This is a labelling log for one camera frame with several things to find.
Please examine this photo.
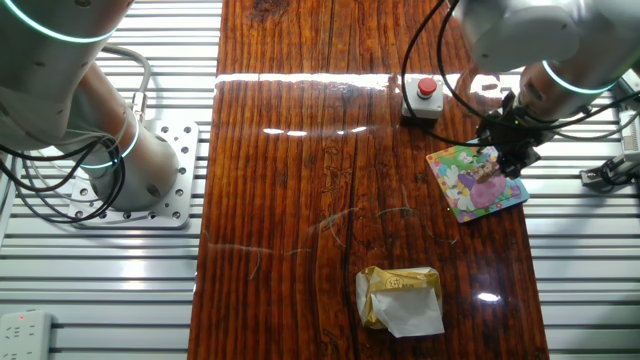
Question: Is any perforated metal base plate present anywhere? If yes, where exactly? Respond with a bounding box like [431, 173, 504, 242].
[69, 119, 200, 230]

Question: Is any colourful butterfly puzzle board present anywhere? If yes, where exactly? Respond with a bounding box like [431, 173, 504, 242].
[425, 142, 530, 224]

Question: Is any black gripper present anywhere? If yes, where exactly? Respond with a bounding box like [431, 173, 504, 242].
[475, 92, 551, 180]

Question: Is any silver ridged camera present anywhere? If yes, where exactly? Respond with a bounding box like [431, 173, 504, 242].
[618, 109, 640, 156]

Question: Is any white box with red button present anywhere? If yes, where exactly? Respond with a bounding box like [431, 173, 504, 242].
[401, 75, 445, 121]

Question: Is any gold foil snack packet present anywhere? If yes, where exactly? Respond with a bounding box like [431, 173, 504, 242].
[355, 265, 446, 339]

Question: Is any white power strip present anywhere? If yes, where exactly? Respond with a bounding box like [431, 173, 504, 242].
[0, 309, 54, 360]

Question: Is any thick grey cable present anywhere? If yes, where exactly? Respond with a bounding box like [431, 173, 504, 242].
[99, 43, 153, 124]

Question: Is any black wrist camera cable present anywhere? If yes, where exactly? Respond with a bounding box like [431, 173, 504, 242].
[399, 0, 640, 149]

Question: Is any black cable bundle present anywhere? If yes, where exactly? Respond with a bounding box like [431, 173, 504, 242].
[0, 134, 129, 224]

